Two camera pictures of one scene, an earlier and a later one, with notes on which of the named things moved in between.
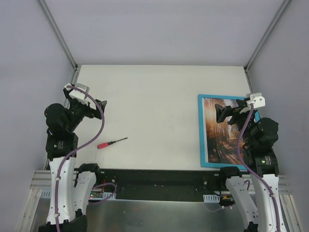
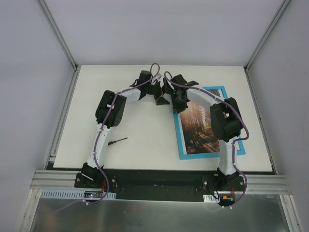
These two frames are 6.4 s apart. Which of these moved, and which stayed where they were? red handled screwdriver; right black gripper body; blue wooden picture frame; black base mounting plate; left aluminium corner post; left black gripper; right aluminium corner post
Moved: right black gripper body; left black gripper; blue wooden picture frame
Stayed: right aluminium corner post; black base mounting plate; red handled screwdriver; left aluminium corner post
